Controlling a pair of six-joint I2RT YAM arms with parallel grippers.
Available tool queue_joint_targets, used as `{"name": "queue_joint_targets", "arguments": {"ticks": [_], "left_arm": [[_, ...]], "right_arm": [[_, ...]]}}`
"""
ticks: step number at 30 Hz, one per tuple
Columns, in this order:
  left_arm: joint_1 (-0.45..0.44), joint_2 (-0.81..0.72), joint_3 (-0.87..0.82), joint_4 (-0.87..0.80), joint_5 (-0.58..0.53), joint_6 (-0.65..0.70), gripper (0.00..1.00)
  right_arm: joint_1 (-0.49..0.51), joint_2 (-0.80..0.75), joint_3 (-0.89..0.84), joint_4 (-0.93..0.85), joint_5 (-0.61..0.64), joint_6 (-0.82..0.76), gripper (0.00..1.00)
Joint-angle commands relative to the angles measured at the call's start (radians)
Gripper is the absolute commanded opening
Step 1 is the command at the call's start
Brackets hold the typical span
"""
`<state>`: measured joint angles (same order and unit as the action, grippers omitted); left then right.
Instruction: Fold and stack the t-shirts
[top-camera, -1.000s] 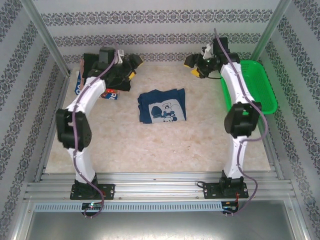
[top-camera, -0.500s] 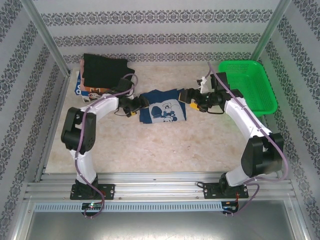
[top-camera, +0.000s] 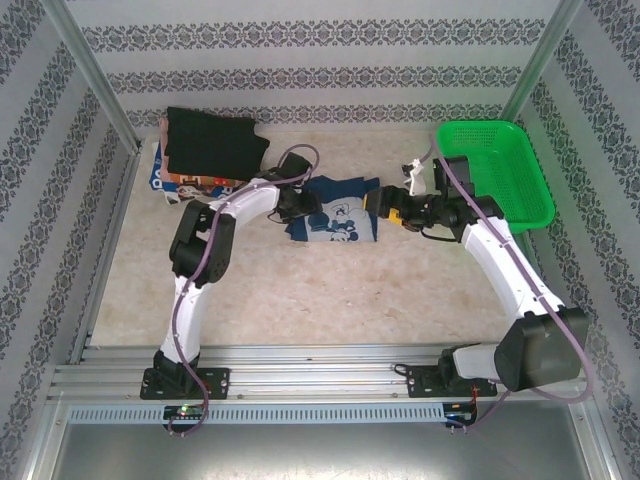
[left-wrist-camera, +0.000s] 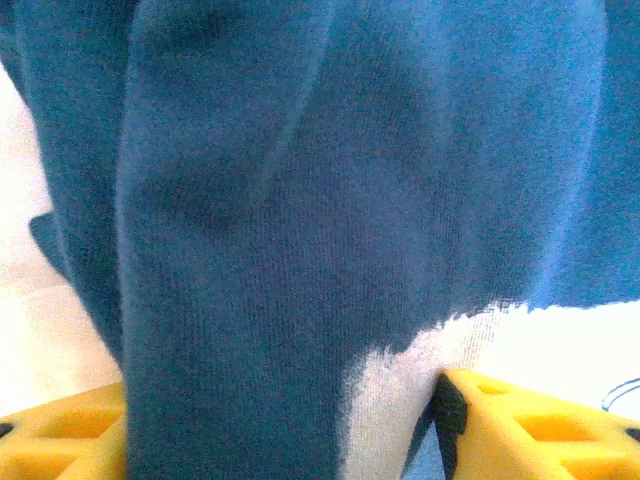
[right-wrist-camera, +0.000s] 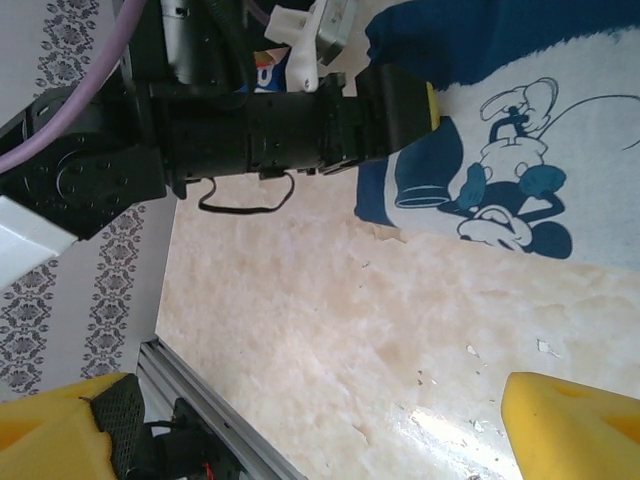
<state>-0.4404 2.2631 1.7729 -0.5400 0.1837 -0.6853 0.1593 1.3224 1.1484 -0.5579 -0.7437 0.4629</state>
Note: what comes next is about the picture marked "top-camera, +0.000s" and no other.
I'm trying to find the blue t-shirt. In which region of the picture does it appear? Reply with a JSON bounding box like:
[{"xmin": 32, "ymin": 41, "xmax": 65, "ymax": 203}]
[{"xmin": 284, "ymin": 174, "xmax": 381, "ymax": 245}]

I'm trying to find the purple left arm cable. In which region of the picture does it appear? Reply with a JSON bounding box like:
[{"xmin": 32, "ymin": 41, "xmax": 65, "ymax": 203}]
[{"xmin": 168, "ymin": 143, "xmax": 321, "ymax": 437}]

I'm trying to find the colourful printed folded t-shirt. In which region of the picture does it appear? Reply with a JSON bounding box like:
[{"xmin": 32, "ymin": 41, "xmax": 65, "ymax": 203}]
[{"xmin": 148, "ymin": 142, "xmax": 242, "ymax": 206}]

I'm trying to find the aluminium frame post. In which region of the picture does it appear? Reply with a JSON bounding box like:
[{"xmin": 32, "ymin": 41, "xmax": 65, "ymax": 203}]
[
  {"xmin": 42, "ymin": 0, "xmax": 144, "ymax": 151},
  {"xmin": 502, "ymin": 0, "xmax": 584, "ymax": 129}
]

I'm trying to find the brushed metal panel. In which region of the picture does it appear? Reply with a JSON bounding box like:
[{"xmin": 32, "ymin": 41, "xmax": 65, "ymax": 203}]
[{"xmin": 29, "ymin": 399, "xmax": 614, "ymax": 480}]

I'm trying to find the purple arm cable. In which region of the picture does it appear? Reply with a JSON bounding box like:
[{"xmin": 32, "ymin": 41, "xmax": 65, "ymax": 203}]
[
  {"xmin": 168, "ymin": 143, "xmax": 321, "ymax": 437},
  {"xmin": 422, "ymin": 130, "xmax": 594, "ymax": 437}
]

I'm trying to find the aluminium side rail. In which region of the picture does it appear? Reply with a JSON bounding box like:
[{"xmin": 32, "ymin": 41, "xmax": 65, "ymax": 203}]
[{"xmin": 68, "ymin": 144, "xmax": 144, "ymax": 366}]

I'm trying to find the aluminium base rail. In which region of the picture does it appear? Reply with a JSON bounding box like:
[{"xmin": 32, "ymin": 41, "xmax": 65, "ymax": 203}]
[{"xmin": 49, "ymin": 344, "xmax": 589, "ymax": 402}]

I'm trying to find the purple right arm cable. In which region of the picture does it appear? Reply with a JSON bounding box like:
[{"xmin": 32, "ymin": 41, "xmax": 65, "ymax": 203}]
[{"xmin": 422, "ymin": 130, "xmax": 594, "ymax": 437}]

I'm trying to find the green plastic basket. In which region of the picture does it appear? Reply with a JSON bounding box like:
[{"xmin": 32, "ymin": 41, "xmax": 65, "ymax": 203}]
[{"xmin": 436, "ymin": 119, "xmax": 558, "ymax": 236}]

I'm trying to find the pink folded t-shirt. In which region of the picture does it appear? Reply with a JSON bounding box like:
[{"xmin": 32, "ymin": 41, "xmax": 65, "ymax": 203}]
[{"xmin": 158, "ymin": 117, "xmax": 172, "ymax": 174}]

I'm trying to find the black folded t-shirt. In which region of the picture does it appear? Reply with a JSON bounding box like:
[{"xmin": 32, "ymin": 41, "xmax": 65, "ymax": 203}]
[{"xmin": 164, "ymin": 106, "xmax": 272, "ymax": 182}]

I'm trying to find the slotted grey cable duct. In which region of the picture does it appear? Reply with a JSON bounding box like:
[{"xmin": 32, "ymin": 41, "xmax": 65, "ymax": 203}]
[{"xmin": 67, "ymin": 403, "xmax": 446, "ymax": 426}]

